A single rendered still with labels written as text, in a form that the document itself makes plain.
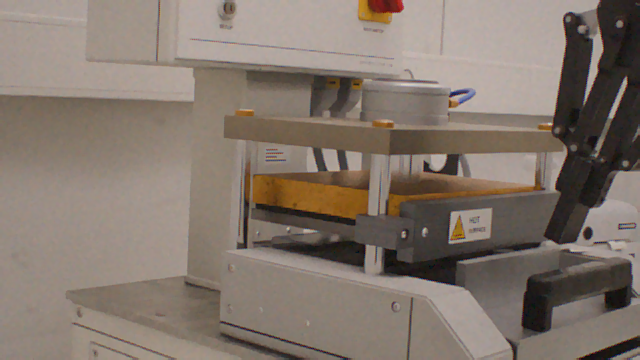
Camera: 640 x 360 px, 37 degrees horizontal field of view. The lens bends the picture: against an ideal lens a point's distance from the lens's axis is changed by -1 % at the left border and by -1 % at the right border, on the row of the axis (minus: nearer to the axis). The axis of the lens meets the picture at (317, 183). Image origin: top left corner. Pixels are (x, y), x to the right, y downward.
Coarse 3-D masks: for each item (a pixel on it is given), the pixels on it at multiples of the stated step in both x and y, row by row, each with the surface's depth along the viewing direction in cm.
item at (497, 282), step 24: (456, 264) 74; (480, 264) 75; (504, 264) 78; (528, 264) 81; (552, 264) 84; (480, 288) 75; (504, 288) 78; (504, 312) 75; (576, 312) 77; (600, 312) 77; (624, 312) 79; (504, 336) 68; (528, 336) 68; (552, 336) 70; (576, 336) 73; (600, 336) 76; (624, 336) 80
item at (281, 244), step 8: (312, 232) 89; (272, 240) 85; (280, 240) 84; (288, 240) 84; (280, 248) 84; (288, 248) 84; (296, 248) 83; (304, 248) 83; (312, 248) 82; (320, 248) 82; (328, 248) 83; (336, 248) 84; (344, 248) 84; (352, 248) 85; (360, 248) 86
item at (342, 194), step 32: (416, 160) 85; (256, 192) 85; (288, 192) 82; (320, 192) 80; (352, 192) 77; (416, 192) 76; (448, 192) 78; (480, 192) 81; (512, 192) 85; (288, 224) 82; (320, 224) 80; (352, 224) 78
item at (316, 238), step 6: (300, 234) 88; (306, 234) 88; (312, 234) 88; (318, 234) 88; (324, 234) 89; (330, 234) 89; (294, 240) 84; (300, 240) 84; (306, 240) 84; (312, 240) 85; (318, 240) 85; (324, 240) 85; (330, 240) 85; (336, 240) 85; (342, 240) 86; (348, 240) 86; (354, 240) 86
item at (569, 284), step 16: (544, 272) 71; (560, 272) 72; (576, 272) 73; (592, 272) 74; (608, 272) 76; (624, 272) 79; (528, 288) 70; (544, 288) 69; (560, 288) 70; (576, 288) 72; (592, 288) 74; (608, 288) 77; (624, 288) 79; (528, 304) 70; (544, 304) 69; (560, 304) 71; (624, 304) 80; (528, 320) 70; (544, 320) 69
